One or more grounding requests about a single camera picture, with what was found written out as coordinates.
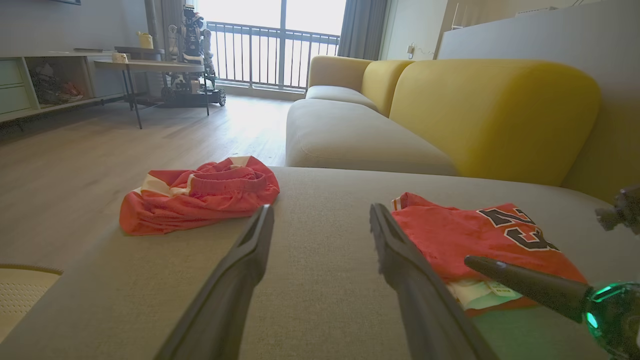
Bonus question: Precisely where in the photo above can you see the white open shelf cabinet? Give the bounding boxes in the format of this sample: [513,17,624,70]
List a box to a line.
[0,49,126,132]

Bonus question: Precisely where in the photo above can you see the grey wide curtain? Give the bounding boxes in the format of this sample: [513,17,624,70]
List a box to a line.
[337,0,390,61]

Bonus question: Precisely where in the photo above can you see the large grey sofa seat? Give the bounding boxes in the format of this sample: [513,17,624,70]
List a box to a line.
[0,166,640,360]

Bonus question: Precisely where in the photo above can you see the large yellow sofa back cushion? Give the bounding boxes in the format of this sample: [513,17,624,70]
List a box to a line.
[389,58,602,187]

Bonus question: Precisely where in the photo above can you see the small yellow sofa back cushion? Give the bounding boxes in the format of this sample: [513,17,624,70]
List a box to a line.
[360,59,416,118]

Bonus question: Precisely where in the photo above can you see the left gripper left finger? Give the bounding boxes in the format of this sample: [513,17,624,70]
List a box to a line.
[154,204,276,360]

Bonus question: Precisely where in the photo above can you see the olive sofa back cushion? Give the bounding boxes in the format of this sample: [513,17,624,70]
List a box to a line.
[562,92,640,205]

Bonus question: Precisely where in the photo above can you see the red shorts with white panels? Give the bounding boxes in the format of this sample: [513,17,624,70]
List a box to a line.
[119,155,281,237]

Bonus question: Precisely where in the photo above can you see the black white wheeled robot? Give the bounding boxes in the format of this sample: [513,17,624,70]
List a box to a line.
[166,4,227,108]

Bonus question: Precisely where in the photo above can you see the red jersey with number 23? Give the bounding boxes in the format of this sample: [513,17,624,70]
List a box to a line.
[391,192,590,318]

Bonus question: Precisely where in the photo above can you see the beige sofa end cushion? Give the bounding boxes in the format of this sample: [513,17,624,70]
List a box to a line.
[307,55,374,94]

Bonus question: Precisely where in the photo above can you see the small grey sofa seat cushion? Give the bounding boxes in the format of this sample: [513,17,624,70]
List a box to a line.
[305,85,379,113]

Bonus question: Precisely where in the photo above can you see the dark balcony railing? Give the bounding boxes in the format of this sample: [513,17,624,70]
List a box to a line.
[206,21,342,92]

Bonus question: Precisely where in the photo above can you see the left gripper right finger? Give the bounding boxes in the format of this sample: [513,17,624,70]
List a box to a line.
[369,202,501,360]

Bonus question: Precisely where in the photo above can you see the grey narrow curtain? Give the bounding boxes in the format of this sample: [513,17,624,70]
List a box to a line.
[145,0,187,51]

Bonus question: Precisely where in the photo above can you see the wooden table with black legs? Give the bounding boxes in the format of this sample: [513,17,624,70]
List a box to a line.
[94,46,211,130]

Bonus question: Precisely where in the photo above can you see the clutter inside shelf cabinet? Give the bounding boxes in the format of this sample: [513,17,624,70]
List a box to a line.
[29,62,85,106]

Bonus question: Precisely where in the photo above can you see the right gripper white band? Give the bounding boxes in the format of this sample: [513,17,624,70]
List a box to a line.
[464,254,640,360]

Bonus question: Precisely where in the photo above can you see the cream perforated laundry basket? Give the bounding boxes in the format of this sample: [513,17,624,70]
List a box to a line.
[0,263,64,345]

